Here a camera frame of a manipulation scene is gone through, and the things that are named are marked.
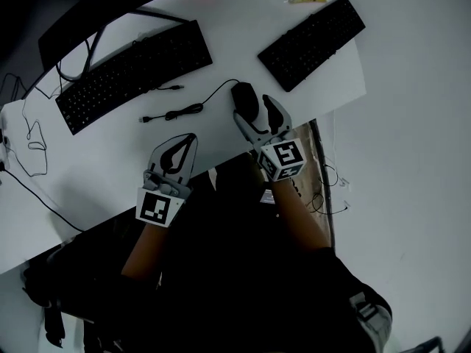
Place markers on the large black keyboard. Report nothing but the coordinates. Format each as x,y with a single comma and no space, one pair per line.
132,75

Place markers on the black curved monitor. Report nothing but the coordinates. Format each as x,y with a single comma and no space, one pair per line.
84,31

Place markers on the black mouse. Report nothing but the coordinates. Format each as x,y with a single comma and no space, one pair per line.
244,99

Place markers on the small black keyboard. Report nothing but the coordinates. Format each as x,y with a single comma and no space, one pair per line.
312,42

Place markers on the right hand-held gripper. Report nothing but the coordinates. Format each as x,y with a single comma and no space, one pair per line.
283,158

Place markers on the small lit screen device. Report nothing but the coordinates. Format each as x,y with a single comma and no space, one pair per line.
267,197

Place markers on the person's left forearm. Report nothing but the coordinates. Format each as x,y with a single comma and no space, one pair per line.
147,248

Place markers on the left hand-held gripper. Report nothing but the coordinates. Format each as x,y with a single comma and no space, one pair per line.
154,206

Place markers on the person's right forearm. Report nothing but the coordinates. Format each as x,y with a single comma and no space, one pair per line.
294,212

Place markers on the person's black shirt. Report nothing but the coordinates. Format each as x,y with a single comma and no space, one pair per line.
239,270

